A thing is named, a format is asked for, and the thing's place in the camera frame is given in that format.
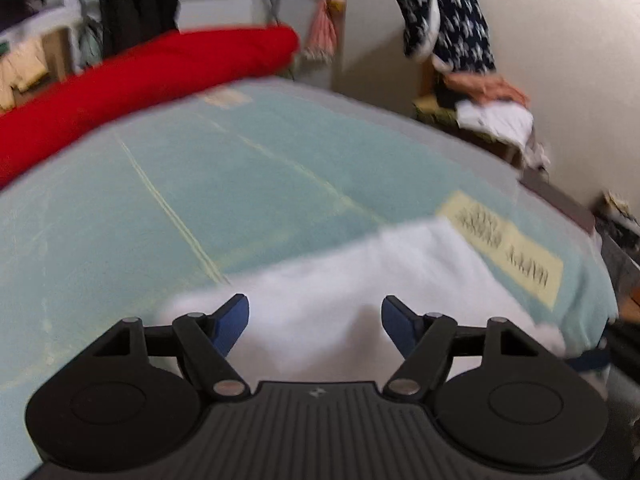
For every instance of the dark star-patterned garment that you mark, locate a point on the dark star-patterned garment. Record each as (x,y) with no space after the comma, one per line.
(460,20)

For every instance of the dark side table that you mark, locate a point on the dark side table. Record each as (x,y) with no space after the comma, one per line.
(575,210)

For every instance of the white printed long-sleeve shirt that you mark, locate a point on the white printed long-sleeve shirt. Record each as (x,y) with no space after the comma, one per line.
(350,280)

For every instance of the light blue checked bed sheet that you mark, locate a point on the light blue checked bed sheet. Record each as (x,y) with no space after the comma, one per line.
(250,170)

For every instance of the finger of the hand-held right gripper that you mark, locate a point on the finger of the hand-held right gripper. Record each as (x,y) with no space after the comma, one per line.
(590,359)

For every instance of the wooden chair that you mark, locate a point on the wooden chair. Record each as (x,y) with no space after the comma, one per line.
(430,107)

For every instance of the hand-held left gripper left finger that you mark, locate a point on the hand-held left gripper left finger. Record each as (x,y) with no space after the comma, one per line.
(232,322)

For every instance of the black hanging jacket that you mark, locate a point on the black hanging jacket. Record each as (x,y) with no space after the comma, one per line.
(160,0)
(122,15)

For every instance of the cardboard box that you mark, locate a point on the cardboard box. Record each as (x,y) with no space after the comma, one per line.
(59,55)

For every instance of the rolled red quilt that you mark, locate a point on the rolled red quilt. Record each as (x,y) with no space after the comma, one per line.
(125,90)

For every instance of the pink floral curtain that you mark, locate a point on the pink floral curtain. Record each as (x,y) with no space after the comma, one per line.
(327,20)

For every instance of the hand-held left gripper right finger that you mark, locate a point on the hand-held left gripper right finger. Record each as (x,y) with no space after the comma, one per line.
(400,326)

